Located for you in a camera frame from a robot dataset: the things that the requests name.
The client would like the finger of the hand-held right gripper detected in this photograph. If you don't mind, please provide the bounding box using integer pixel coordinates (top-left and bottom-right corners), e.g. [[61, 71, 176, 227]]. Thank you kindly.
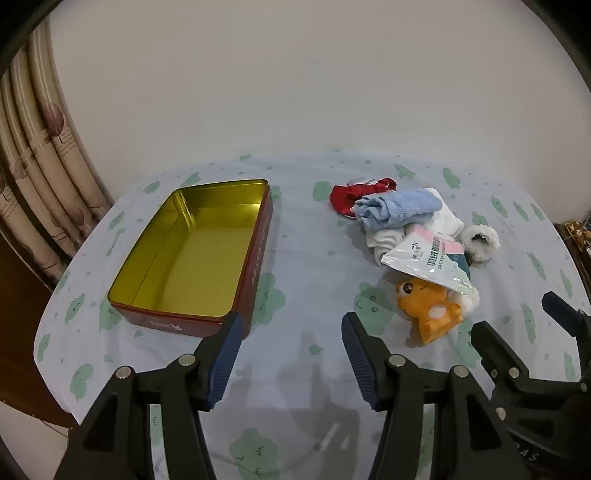
[[541, 291, 591, 344], [471, 320, 529, 393]]

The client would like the white towel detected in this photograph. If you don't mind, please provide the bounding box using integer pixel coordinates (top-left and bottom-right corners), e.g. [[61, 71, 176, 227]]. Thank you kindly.
[[367, 187, 465, 266]]

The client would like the brown patterned object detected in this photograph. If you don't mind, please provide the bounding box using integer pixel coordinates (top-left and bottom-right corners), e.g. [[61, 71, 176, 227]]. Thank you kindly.
[[554, 220, 591, 252]]

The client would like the beige leaf print curtain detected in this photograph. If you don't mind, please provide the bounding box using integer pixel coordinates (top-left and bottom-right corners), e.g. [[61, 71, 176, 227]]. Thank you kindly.
[[0, 21, 116, 291]]

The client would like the orange plush toy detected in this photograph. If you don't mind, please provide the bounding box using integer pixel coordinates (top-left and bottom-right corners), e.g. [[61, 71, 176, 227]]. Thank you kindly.
[[394, 277, 481, 344]]

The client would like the light blue towel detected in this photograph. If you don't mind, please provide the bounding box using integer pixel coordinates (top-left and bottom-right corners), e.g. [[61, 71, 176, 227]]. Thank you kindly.
[[355, 188, 441, 233]]

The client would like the green cloud print tablecloth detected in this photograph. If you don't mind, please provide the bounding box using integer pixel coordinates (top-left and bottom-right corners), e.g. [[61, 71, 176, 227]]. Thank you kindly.
[[34, 148, 591, 480]]

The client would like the white wipes packet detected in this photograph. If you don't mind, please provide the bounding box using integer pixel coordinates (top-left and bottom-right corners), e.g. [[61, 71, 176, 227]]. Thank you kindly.
[[380, 224, 476, 296]]

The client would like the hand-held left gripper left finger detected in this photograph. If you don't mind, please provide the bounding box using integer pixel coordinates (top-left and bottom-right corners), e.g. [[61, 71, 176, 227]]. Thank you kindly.
[[54, 313, 244, 480]]

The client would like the white fluffy scrunchie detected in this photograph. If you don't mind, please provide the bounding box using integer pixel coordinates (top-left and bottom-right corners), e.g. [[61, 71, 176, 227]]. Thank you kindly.
[[462, 224, 501, 264]]

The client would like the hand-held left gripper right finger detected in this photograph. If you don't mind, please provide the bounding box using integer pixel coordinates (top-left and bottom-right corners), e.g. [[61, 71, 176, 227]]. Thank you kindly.
[[341, 312, 539, 480]]

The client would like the red tin box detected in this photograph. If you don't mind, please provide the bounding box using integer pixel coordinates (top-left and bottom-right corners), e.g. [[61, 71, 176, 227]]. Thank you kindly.
[[107, 178, 274, 340]]

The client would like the red fabric pouch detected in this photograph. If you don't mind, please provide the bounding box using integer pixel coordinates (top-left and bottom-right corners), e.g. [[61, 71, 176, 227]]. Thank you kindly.
[[329, 178, 398, 217]]

